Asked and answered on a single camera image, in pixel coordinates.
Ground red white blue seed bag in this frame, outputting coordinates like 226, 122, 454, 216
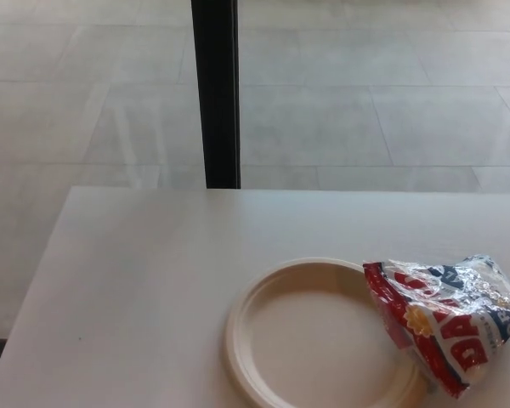
362, 253, 510, 390

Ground beige round disposable plate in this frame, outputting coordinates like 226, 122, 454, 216
225, 256, 424, 408

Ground black vertical window post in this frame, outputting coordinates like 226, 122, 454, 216
190, 0, 242, 190

